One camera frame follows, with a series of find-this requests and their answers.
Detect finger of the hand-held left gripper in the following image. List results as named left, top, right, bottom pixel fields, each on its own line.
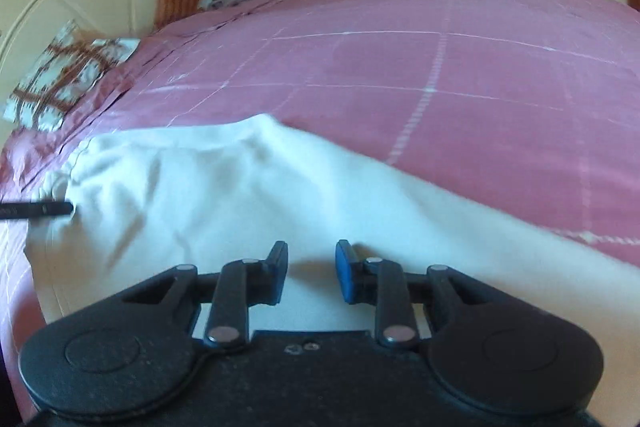
left=0, top=202, right=76, bottom=222

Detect pink checked bedsheet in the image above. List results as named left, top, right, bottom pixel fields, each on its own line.
left=0, top=0, right=640, bottom=408

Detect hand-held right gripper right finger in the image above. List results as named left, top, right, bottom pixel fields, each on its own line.
left=335, top=239, right=506, bottom=350

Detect white brown patterned pillow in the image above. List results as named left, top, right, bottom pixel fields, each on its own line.
left=2, top=19, right=141, bottom=132

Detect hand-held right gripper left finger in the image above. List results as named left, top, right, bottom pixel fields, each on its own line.
left=117, top=241, right=289, bottom=353

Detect white pants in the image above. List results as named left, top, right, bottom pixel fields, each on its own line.
left=25, top=113, right=640, bottom=343

